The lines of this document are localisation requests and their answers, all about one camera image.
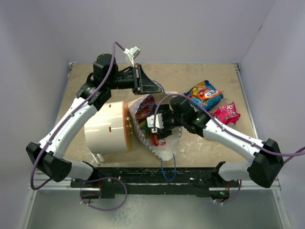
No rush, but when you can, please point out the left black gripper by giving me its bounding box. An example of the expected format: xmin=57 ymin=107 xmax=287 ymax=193
xmin=107 ymin=63 xmax=162 ymax=95

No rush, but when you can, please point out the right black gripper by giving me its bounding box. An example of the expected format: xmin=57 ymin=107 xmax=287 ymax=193
xmin=153 ymin=104 xmax=186 ymax=139

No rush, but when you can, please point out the pink candy bag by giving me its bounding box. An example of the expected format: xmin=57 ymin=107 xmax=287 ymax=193
xmin=135 ymin=96 xmax=156 ymax=120

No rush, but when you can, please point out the blue checkered paper bag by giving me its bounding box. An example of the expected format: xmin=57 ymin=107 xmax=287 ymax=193
xmin=128 ymin=84 xmax=183 ymax=162

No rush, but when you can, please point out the orange snack bag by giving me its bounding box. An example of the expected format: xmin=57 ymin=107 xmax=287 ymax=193
xmin=197 ymin=87 xmax=222 ymax=100

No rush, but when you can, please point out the blue snack bag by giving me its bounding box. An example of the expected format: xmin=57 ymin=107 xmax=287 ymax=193
xmin=184 ymin=80 xmax=224 ymax=111

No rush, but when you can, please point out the magenta red snack bag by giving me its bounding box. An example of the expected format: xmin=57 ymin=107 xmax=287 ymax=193
xmin=211 ymin=102 xmax=241 ymax=125

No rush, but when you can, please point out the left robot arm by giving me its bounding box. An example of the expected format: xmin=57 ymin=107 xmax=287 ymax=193
xmin=26 ymin=54 xmax=162 ymax=187

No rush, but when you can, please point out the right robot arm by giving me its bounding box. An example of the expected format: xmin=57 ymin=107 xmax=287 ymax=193
xmin=146 ymin=94 xmax=284 ymax=188

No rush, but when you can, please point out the small red snack bag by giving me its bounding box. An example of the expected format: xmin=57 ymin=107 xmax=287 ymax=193
xmin=150 ymin=133 xmax=166 ymax=146

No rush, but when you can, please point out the white cylindrical container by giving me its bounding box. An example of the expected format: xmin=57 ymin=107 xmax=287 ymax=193
xmin=84 ymin=101 xmax=132 ymax=155

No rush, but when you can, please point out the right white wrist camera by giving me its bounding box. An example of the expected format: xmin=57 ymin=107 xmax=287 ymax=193
xmin=146 ymin=114 xmax=164 ymax=133

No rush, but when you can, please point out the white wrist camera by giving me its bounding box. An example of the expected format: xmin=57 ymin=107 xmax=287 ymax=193
xmin=146 ymin=114 xmax=164 ymax=133
xmin=123 ymin=46 xmax=141 ymax=67

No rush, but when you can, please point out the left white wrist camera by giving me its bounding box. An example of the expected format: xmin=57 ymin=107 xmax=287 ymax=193
xmin=123 ymin=46 xmax=141 ymax=67

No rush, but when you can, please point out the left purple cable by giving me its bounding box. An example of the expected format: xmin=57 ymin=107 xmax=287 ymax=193
xmin=30 ymin=42 xmax=127 ymax=191

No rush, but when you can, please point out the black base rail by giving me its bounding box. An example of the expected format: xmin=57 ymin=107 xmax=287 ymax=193
xmin=71 ymin=167 xmax=240 ymax=200

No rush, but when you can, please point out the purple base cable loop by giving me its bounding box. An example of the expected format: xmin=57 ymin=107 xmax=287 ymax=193
xmin=80 ymin=177 xmax=129 ymax=212

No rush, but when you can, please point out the aluminium frame rail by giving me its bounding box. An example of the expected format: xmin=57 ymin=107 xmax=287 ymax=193
xmin=34 ymin=171 xmax=281 ymax=190

